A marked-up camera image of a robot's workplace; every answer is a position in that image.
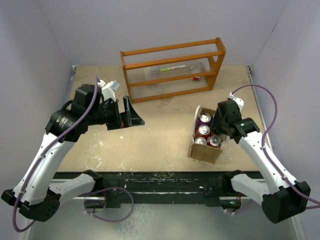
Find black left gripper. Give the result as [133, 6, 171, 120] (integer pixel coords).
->
[86, 95, 144, 130]

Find brown canvas tote bag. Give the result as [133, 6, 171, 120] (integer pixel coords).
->
[187, 105, 230, 164]

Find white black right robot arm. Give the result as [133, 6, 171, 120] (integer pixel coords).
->
[210, 99, 311, 224]

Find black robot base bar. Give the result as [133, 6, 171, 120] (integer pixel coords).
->
[82, 171, 245, 209]

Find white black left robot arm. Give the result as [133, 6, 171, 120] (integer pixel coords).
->
[1, 83, 145, 222]

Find purple soda can far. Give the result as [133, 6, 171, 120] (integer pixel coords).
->
[197, 113, 212, 127]

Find purple soda can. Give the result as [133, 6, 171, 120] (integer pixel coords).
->
[197, 113, 212, 127]
[194, 136, 207, 145]

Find red soda can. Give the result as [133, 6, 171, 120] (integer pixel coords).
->
[197, 124, 211, 139]
[207, 135, 222, 148]

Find red soda can near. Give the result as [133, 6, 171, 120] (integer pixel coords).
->
[207, 135, 222, 148]

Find red white small box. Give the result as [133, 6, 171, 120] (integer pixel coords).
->
[191, 76, 201, 81]

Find grey metal clips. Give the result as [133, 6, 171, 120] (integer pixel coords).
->
[186, 62, 205, 74]

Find green white marker pen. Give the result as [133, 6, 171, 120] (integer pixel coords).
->
[160, 65, 186, 73]

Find orange wooden shelf rack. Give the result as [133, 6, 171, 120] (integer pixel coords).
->
[120, 37, 226, 103]

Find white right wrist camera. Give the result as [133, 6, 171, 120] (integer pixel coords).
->
[228, 92, 245, 112]

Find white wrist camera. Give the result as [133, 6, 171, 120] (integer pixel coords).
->
[228, 92, 245, 112]
[98, 80, 120, 101]

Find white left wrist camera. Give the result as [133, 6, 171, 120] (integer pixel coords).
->
[98, 80, 120, 101]

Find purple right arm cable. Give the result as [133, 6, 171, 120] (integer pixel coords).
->
[229, 84, 320, 210]

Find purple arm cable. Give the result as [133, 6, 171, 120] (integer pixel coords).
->
[12, 72, 105, 233]
[229, 84, 320, 210]

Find aluminium front frame rail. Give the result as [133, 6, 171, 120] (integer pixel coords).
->
[29, 177, 293, 201]

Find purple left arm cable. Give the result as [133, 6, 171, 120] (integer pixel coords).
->
[12, 72, 105, 233]

